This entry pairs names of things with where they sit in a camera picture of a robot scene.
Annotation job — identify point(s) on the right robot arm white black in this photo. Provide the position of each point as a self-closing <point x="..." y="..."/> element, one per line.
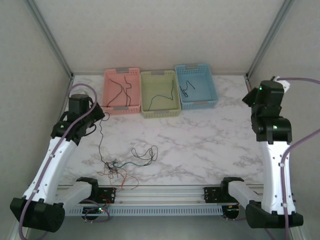
<point x="272" y="180"/>

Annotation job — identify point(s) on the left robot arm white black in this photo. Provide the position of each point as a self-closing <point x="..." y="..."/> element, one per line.
<point x="60" y="160"/>

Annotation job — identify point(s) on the pink perforated plastic basket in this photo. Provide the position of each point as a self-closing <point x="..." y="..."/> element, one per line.
<point x="117" y="85"/>

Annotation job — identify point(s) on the blue perforated plastic basket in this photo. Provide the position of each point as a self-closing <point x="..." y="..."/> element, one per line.
<point x="202" y="87"/>

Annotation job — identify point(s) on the green perforated plastic basket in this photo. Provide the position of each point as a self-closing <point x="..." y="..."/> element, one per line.
<point x="160" y="87"/>

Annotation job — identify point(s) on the aluminium table side rail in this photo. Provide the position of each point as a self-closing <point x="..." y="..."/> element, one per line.
<point x="248" y="79"/>
<point x="65" y="100"/>

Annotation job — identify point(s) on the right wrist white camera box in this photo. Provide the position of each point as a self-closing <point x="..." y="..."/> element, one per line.
<point x="286" y="85"/>

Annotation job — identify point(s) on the aluminium table end rail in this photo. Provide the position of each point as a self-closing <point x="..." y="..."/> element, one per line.
<point x="87" y="73"/>

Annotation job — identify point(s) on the aluminium frame post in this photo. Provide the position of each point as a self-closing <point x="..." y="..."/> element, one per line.
<point x="51" y="35"/>
<point x="270" y="35"/>

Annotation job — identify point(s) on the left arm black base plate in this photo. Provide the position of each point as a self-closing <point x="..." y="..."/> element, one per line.
<point x="110" y="192"/>

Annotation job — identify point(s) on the aluminium mounting rail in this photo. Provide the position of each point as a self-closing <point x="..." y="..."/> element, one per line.
<point x="160" y="193"/>

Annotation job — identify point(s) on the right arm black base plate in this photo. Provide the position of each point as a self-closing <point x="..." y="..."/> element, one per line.
<point x="212" y="195"/>

